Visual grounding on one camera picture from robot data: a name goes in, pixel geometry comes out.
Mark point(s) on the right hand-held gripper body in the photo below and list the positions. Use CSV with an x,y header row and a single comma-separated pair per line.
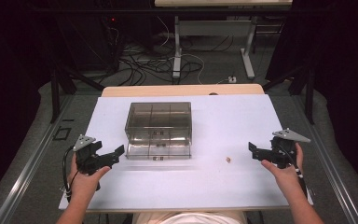
x,y
284,149

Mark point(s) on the black metal stand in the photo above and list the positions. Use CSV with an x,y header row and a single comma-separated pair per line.
x,y
57,93
307,90

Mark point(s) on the person's torso in light clothing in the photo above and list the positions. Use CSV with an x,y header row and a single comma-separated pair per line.
x,y
189,218

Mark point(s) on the white table mat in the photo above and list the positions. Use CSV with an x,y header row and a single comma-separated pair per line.
x,y
199,183

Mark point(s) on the person's left hand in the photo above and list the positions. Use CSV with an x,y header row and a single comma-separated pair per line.
x,y
85,183

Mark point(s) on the person's right hand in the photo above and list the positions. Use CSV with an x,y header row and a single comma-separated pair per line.
x,y
284,175

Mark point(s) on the white power strip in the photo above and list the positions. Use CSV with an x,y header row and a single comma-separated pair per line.
x,y
232,79

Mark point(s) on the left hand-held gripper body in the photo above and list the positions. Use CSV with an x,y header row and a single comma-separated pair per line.
x,y
88,157

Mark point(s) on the small beige item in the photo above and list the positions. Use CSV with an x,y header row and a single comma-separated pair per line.
x,y
228,159

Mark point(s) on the white desk with metal legs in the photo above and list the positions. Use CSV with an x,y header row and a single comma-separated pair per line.
x,y
214,28

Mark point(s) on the clear plastic drawer box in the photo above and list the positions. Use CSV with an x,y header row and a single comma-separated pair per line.
x,y
158,130

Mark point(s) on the aluminium floor rail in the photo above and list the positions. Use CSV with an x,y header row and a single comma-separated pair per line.
x,y
28,174
332,171

